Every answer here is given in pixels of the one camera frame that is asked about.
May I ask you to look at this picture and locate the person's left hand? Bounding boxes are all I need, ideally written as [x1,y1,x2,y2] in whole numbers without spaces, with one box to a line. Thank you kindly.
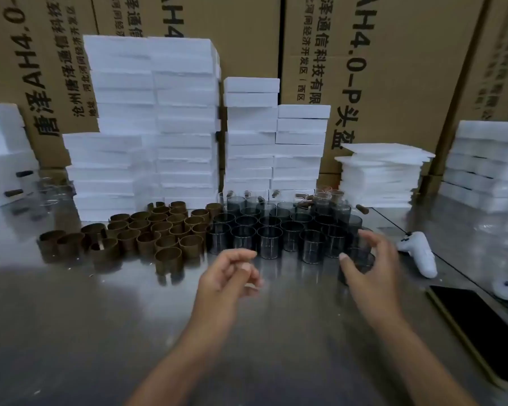
[193,248,264,323]

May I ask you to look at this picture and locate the person's right hand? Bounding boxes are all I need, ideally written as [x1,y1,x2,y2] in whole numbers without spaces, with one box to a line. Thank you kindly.
[338,229,405,326]

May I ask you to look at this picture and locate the group of brown sleeve rings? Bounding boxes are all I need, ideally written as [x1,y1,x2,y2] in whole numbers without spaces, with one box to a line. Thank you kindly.
[38,200,223,277]

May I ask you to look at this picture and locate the cluster of transparent plastic cups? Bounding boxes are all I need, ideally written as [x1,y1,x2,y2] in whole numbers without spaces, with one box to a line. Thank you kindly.
[205,186,378,267]

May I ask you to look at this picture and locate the bunch of clear plastic cups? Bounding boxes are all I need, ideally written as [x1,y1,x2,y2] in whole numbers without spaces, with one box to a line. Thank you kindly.
[33,177,75,212]

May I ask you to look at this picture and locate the person's right forearm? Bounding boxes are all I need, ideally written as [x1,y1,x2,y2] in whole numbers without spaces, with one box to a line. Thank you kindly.
[366,310,479,406]

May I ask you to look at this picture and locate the person's left forearm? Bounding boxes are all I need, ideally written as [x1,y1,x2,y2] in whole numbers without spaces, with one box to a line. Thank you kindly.
[125,308,234,406]

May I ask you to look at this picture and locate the stack of thin foam sheets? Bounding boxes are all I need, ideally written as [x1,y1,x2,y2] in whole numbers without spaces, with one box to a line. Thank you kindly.
[334,142,436,209]

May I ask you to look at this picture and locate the black smartphone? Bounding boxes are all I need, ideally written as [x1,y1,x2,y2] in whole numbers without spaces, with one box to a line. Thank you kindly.
[425,284,508,390]

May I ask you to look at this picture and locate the stepped stack white foam blocks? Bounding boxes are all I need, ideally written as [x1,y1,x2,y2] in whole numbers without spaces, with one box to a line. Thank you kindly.
[222,76,332,204]

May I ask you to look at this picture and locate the stack of white foam blocks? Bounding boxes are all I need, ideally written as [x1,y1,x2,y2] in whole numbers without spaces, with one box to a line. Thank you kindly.
[439,119,508,214]
[0,101,41,208]

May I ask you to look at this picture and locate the tall stack white foam blocks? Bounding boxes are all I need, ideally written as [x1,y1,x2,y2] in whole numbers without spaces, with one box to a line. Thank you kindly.
[62,34,222,223]

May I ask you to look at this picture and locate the large printed cardboard box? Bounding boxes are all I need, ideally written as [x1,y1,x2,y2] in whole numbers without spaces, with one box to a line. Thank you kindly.
[279,0,490,176]

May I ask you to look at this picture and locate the brown-handled metal rod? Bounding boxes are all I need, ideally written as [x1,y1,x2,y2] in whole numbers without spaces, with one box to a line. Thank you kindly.
[355,203,403,237]

